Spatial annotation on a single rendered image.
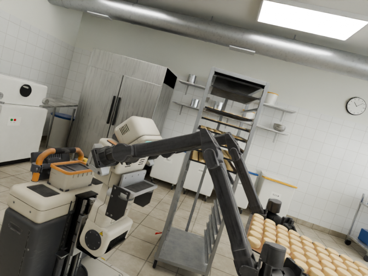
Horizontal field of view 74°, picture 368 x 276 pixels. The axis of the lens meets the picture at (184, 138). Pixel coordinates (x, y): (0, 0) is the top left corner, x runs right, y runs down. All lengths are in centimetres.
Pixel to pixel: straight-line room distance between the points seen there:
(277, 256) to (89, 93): 424
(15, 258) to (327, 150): 483
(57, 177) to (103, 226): 38
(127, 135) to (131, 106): 313
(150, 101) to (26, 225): 314
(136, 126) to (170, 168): 328
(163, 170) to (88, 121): 159
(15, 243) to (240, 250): 112
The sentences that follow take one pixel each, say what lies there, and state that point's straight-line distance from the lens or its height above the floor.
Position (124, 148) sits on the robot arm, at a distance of 103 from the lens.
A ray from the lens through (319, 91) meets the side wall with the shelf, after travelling 522.
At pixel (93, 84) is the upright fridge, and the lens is 469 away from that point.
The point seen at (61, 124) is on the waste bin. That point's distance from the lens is 546.
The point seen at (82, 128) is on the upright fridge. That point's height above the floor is 63.
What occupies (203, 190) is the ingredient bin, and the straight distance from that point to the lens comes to 443.
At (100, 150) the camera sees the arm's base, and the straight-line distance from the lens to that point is 113.
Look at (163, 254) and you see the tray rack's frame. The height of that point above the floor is 15.
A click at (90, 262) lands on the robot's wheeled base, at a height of 28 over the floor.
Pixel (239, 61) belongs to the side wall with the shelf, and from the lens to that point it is 508.
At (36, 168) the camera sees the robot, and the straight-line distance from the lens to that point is 154.
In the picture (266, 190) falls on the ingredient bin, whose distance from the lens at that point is 445.
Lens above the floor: 140
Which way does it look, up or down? 6 degrees down
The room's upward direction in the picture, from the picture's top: 16 degrees clockwise
